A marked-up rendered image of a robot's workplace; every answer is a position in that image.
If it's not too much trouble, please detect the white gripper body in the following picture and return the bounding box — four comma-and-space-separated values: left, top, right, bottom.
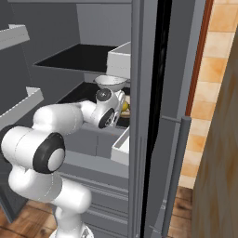
116, 92, 126, 113

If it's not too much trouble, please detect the white bowl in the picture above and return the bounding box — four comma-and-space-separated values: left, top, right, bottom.
94, 74, 129, 93

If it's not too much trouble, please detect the white fridge bin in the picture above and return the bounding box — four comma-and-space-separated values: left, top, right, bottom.
110, 126, 130, 166
106, 41, 132, 80

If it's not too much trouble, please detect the grey fridge drawer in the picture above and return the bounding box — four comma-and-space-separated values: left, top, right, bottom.
63, 126, 125, 160

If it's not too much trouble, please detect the closed grey fridge door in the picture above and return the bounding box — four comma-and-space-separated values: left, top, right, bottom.
144, 0, 207, 238

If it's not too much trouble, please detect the grey fridge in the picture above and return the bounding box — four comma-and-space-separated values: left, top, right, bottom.
0, 0, 207, 238

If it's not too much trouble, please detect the grey fridge door with bins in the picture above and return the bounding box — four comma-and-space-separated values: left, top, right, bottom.
0, 0, 45, 224

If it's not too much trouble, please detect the wooden cabinet side panel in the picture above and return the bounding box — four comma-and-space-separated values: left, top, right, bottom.
191, 31, 238, 238

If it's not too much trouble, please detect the grey fridge door handle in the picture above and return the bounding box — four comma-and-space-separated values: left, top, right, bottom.
161, 115, 192, 238

